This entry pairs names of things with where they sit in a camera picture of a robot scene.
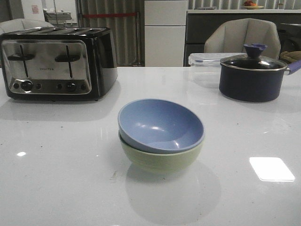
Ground blue plastic bowl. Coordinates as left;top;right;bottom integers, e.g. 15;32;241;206
118;98;205;154

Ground green plastic bowl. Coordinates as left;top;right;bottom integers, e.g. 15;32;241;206
119;135;203;174

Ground clear plastic food container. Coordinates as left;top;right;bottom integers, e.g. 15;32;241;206
188;53;244;89

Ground white refrigerator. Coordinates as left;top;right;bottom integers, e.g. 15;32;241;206
144;0;189;67

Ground dark blue saucepan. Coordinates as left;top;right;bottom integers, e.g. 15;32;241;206
219;60;301;103

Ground beige upholstered chair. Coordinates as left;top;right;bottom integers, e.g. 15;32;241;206
204;18;281;59

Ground glass pot lid blue knob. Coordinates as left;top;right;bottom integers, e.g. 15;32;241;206
220;43;287;71

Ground red barrier tape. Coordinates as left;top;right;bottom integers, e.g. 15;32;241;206
82;12;137;18

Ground black and silver toaster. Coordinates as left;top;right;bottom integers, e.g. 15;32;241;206
0;27;118;101

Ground fruit plate on counter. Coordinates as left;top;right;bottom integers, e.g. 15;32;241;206
243;0;264;9

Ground olive cloth right edge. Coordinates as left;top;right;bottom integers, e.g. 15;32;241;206
279;51;301;64

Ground white armchair left background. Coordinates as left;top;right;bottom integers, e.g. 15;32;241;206
0;18;53;34

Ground dark kitchen counter cabinet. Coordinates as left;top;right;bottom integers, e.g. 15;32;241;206
183;9;301;66

